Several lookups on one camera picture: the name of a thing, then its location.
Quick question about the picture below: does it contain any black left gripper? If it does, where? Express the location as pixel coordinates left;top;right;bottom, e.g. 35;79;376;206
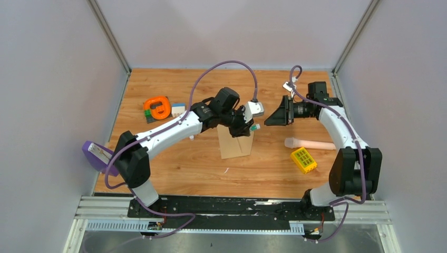
220;106;255;139

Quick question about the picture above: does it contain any white green glue stick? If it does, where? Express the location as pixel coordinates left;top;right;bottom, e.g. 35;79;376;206
249;124;261;132

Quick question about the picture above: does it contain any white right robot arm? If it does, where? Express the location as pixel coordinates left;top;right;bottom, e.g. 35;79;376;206
264;82;383;220

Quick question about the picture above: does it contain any pink toy microphone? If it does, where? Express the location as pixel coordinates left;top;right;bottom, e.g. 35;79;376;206
284;138;336;150

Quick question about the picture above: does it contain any yellow building block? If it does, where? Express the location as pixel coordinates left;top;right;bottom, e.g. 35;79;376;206
290;147;317;174

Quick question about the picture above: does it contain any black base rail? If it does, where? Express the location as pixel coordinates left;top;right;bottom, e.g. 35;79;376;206
127;195;335;230

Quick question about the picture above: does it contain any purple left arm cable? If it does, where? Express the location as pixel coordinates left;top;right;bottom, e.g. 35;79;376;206
104;60;259;241

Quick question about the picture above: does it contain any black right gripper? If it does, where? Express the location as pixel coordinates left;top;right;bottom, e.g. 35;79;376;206
264;96;315;127

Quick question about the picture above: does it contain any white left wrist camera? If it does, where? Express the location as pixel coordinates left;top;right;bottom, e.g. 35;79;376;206
243;101;264;123

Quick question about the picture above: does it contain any dark grey building plate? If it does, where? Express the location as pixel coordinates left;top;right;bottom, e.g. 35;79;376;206
145;115;157;124

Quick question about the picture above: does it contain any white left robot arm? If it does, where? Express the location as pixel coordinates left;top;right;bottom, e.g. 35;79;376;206
110;87;264;218

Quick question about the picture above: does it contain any white slotted cable duct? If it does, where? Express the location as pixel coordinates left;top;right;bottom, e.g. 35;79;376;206
85;220;305;235

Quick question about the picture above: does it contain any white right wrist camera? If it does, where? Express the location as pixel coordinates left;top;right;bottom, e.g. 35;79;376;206
283;76;297;94

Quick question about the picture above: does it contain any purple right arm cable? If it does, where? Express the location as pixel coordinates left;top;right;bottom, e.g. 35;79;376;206
289;65;367;244

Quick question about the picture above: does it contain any purple box with card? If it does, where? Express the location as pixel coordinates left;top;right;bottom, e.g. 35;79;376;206
82;141;113;174

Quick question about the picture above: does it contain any orange curved toy track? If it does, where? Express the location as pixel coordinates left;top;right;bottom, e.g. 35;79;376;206
143;96;171;120

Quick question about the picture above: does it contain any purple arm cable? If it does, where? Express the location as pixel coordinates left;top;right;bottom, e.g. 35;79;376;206
104;60;259;241
289;65;367;244

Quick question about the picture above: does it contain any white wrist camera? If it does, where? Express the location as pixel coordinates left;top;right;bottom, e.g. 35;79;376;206
283;76;297;94
243;101;264;123

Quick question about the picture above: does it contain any white and blue building block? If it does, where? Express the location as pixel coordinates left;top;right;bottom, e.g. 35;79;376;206
171;103;186;117

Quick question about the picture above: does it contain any tan paper envelope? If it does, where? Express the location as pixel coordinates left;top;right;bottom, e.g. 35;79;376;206
217;125;254;159

